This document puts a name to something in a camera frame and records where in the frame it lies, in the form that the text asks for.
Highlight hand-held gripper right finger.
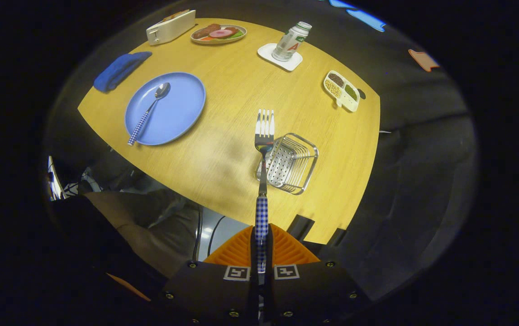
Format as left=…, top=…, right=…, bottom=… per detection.
left=262, top=223, right=373, bottom=326

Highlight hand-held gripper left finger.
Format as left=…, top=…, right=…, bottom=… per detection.
left=157, top=223, right=260, bottom=326

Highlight fork with checkered handle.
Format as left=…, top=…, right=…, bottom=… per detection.
left=254, top=109, right=276, bottom=274

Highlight spoon with checkered handle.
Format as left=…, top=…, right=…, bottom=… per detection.
left=127, top=82, right=171, bottom=146

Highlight blue round plate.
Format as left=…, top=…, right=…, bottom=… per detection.
left=124, top=72, right=207, bottom=146

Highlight computer monitor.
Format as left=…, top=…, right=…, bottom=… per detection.
left=48, top=155, right=66, bottom=201

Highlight white divided tray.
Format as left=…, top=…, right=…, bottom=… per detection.
left=323, top=70, right=361, bottom=112

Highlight folded blue cloth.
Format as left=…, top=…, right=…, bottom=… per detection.
left=93, top=51, right=153, bottom=94

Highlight white square coaster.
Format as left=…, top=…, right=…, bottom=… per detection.
left=257, top=43, right=303, bottom=72

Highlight white green drink bottle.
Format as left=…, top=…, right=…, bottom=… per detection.
left=271, top=21, right=313, bottom=62

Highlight large brown meat slice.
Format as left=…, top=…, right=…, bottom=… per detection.
left=192, top=24, right=221, bottom=39

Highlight small beige food plate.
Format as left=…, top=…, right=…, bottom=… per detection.
left=190, top=24, right=248, bottom=45

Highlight white toaster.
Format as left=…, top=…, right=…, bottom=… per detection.
left=146, top=9, right=196, bottom=46

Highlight black cable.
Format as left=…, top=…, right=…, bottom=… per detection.
left=192, top=206, right=203, bottom=262
left=207, top=216, right=226, bottom=257

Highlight black table bracket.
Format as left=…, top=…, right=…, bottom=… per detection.
left=286, top=215, right=315, bottom=241
left=327, top=228, right=347, bottom=247

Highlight metal wire cutlery rack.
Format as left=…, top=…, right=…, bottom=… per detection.
left=256, top=133, right=319, bottom=196

